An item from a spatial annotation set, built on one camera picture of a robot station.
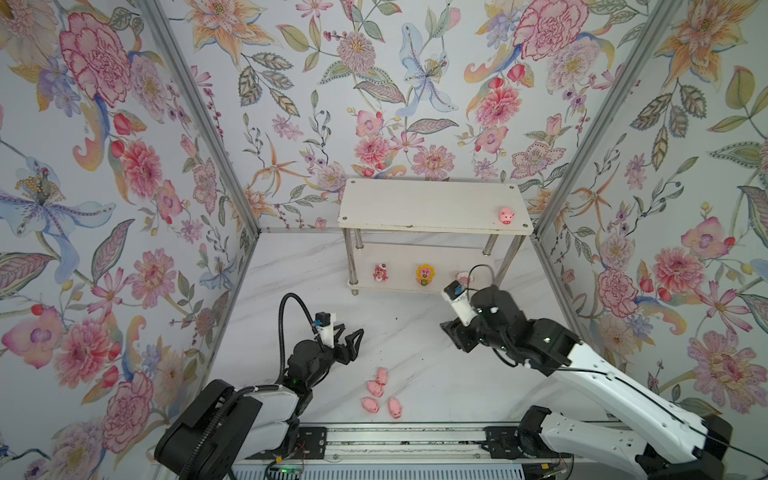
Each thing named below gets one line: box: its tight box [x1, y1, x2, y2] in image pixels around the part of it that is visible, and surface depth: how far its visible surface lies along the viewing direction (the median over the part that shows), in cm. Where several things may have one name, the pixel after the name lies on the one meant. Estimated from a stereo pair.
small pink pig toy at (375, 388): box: [367, 380, 384, 398], surface depth 83 cm
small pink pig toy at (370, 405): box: [361, 397, 380, 414], surface depth 80 cm
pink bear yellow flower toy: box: [416, 264, 436, 286], surface depth 97 cm
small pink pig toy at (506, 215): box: [499, 207, 516, 225], surface depth 76 cm
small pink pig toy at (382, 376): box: [376, 367, 389, 386], surface depth 85 cm
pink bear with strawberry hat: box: [373, 263, 389, 282], surface depth 98 cm
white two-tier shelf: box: [337, 178, 534, 295], surface depth 88 cm
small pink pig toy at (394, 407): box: [388, 397, 403, 419], surface depth 80 cm
